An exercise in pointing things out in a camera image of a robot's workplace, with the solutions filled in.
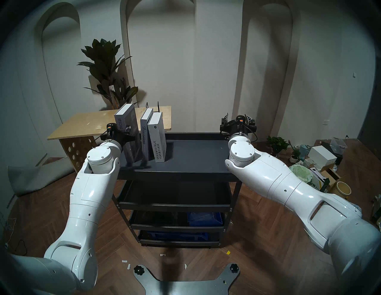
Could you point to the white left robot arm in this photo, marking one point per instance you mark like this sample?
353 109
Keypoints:
86 202

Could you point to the black storage box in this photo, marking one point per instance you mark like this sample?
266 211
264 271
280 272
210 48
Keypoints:
326 145

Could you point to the large dark leafy plant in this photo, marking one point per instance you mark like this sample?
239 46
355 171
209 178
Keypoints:
104 65

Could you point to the wide blue plastic bin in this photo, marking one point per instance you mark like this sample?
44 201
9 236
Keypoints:
178 236

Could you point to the black base knob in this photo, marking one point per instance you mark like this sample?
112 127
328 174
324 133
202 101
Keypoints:
234 268
138 270

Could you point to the grey Discontent book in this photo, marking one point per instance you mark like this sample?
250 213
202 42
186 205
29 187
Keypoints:
146 133

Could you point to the small blue plastic bin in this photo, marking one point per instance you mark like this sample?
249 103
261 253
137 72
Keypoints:
205 220

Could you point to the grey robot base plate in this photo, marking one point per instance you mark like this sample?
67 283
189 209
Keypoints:
184 287

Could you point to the small leafy potted plant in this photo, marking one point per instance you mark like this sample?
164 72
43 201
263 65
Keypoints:
277 144

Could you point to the white cardboard box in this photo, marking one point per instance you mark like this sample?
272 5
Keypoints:
321 156

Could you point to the tiny potted plant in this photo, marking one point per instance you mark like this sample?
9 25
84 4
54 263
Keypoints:
294 154

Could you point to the black metal utility cart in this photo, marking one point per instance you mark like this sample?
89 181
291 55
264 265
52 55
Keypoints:
190 166

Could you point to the green bagged waste basket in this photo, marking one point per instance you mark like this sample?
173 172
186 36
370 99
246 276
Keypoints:
303 172

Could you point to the clear plastic container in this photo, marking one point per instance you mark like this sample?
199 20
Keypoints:
338 145

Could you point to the teal watering jug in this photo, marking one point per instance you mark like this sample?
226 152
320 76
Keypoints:
303 150

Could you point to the beige plastic bucket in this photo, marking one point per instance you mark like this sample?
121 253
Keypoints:
343 188

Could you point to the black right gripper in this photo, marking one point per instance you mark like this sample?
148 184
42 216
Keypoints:
238 130

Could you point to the green white carton box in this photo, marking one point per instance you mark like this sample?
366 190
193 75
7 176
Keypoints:
320 178

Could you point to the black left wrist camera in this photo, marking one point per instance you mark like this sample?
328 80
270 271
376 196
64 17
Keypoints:
111 128

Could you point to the grey Designhotels Yearbook book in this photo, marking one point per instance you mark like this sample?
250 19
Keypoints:
157 139

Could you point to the open brown cardboard box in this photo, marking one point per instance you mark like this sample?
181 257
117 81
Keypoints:
333 176

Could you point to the tall grey Special Issue book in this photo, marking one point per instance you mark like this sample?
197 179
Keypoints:
131 116

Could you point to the light wooden table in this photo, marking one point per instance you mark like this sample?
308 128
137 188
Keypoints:
89 122

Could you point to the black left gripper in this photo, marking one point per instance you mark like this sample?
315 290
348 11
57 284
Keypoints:
114 138

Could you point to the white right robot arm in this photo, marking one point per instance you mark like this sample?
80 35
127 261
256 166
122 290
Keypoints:
297 190

